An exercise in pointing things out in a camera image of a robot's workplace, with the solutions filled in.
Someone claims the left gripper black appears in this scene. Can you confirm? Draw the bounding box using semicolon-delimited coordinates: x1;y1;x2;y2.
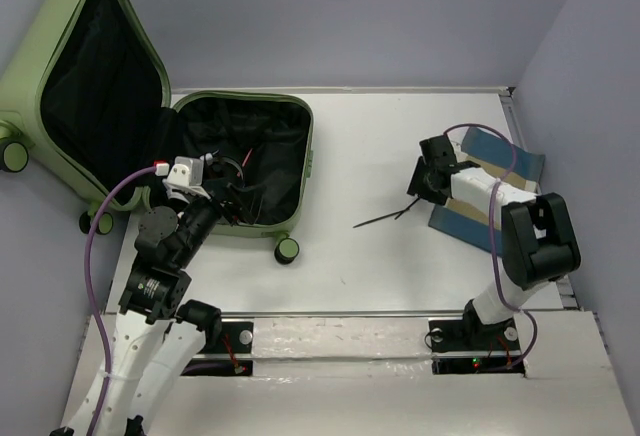
176;175;269;265

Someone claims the black chopstick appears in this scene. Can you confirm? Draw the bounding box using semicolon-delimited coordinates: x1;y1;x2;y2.
394;197;423;220
353;210;404;229

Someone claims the red chopstick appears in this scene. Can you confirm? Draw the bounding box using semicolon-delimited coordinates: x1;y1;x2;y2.
242;148;254;168

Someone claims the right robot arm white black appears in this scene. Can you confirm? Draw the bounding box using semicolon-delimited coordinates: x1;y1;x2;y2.
408;135;581;353

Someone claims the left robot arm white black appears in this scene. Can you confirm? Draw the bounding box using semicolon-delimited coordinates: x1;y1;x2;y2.
55;176;233;435

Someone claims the green open suitcase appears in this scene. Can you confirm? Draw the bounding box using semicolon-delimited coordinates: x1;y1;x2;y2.
1;0;313;265

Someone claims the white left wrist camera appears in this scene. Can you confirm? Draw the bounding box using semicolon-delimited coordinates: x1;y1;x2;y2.
163;157;208;198

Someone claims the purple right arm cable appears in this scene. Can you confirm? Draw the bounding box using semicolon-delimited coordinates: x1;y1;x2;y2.
442;123;539;371

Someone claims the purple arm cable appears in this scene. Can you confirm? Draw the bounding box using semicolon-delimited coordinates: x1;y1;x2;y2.
442;123;539;371
82;163;166;436

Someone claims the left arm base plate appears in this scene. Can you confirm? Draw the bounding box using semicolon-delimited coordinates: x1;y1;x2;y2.
182;319;254;377

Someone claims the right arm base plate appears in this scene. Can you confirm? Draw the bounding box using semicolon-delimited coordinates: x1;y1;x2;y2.
424;319;525;376

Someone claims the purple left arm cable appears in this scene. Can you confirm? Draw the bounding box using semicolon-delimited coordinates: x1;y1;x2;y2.
82;163;166;436

